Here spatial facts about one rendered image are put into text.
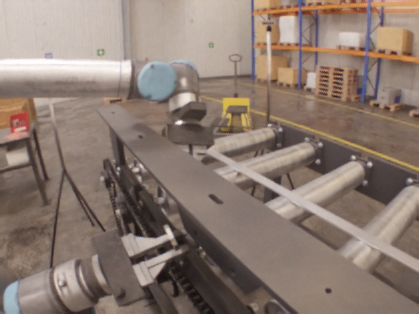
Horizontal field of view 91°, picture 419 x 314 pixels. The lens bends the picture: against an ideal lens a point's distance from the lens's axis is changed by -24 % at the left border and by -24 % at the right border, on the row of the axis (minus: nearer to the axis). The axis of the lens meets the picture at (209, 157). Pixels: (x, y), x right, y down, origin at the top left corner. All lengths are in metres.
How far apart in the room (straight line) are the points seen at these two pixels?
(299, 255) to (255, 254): 0.05
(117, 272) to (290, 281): 0.29
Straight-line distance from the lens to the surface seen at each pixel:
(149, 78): 0.56
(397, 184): 1.25
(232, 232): 0.30
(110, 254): 0.46
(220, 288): 0.54
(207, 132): 0.70
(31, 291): 0.50
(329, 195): 0.98
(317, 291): 0.25
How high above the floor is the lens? 1.36
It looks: 23 degrees down
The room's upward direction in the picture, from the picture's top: 1 degrees counter-clockwise
